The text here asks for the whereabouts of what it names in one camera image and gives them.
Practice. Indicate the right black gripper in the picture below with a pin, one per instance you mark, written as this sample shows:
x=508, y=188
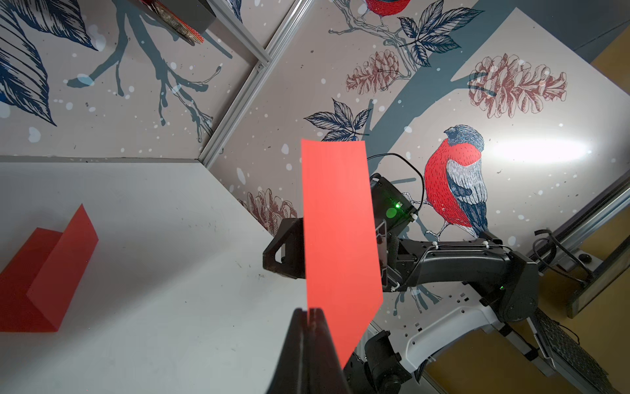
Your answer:
x=285, y=254

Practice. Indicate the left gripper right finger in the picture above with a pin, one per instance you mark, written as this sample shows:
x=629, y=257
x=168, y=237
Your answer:
x=325, y=375

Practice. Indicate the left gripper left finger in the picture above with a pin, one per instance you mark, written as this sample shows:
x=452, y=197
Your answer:
x=291, y=374

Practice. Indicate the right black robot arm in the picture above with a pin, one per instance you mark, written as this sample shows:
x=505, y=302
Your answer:
x=508, y=280

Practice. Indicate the Chuba cassava chips bag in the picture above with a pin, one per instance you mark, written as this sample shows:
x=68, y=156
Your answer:
x=187, y=33

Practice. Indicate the black keyboard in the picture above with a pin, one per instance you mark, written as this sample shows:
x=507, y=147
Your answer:
x=567, y=357

